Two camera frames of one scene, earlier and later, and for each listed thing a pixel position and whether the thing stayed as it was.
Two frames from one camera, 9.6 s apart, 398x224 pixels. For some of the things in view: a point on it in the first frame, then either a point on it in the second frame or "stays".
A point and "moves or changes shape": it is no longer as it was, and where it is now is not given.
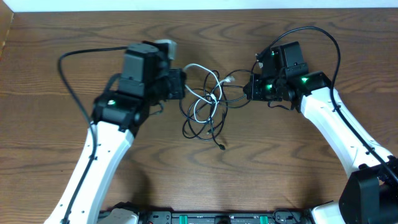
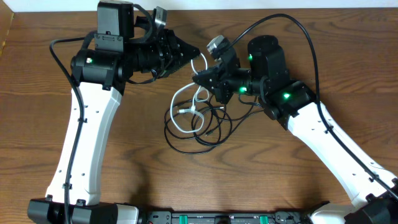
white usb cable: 231,78 moves or changes shape
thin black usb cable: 225,102 moves or changes shape
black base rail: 278,216 stays
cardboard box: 6,18 stays
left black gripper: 178,83 -> 169,52
